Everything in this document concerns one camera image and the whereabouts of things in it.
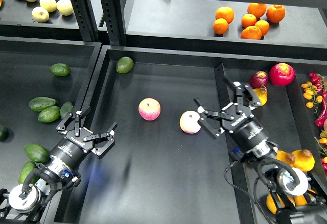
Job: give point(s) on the green avocado top left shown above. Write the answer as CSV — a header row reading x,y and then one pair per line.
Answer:
x,y
60,69

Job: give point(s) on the cherry tomato bunch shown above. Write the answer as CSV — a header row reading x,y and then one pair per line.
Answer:
x,y
314,90

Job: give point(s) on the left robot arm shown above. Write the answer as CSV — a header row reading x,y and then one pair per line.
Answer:
x,y
27,202

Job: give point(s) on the dark green avocado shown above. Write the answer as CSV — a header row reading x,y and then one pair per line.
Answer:
x,y
66,108
26,169

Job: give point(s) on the large red apple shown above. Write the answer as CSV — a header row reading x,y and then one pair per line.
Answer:
x,y
281,74

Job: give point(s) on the pale pink apple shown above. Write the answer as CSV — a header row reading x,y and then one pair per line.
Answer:
x,y
189,122

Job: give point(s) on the yellow pear with brown stem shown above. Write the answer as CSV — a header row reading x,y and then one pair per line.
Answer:
x,y
271,204

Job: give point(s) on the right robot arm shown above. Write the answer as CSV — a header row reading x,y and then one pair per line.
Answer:
x,y
282,181

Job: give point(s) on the black centre tray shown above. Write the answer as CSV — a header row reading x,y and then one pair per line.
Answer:
x,y
155,173

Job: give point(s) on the black right tray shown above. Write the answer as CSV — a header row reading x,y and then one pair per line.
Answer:
x,y
285,117

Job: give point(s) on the black metal shelf rack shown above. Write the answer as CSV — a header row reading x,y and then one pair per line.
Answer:
x,y
176,24

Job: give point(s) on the dark avocado at left edge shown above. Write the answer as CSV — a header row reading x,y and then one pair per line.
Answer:
x,y
3,132

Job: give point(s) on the black tray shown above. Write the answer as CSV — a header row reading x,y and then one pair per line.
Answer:
x,y
26,74
285,117
155,173

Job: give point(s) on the yellow pear lower right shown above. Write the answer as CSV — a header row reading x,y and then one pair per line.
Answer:
x,y
300,200

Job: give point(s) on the light green avocado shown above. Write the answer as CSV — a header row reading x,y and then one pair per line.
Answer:
x,y
49,114

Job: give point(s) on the green avocado in centre tray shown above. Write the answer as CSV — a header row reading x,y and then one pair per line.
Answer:
x,y
124,65

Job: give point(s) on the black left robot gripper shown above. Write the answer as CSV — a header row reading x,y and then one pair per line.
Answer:
x,y
78,143

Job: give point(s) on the black left tray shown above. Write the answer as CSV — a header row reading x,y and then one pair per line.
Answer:
x,y
26,74

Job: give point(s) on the yellow pear near red apple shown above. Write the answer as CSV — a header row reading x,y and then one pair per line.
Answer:
x,y
262,94

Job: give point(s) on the pink red apple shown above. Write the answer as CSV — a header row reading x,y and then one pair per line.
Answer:
x,y
149,109

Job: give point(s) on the dark red apple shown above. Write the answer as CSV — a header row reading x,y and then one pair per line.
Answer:
x,y
259,79

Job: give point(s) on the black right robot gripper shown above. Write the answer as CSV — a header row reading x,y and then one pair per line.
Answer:
x,y
236,118

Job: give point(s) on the orange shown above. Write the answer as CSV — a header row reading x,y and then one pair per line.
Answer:
x,y
226,13
248,20
257,9
251,32
275,13
220,26
264,26

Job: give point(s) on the red chili pepper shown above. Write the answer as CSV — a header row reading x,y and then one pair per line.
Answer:
x,y
322,117

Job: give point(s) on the green avocado lower left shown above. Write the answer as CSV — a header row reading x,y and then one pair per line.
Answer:
x,y
37,153

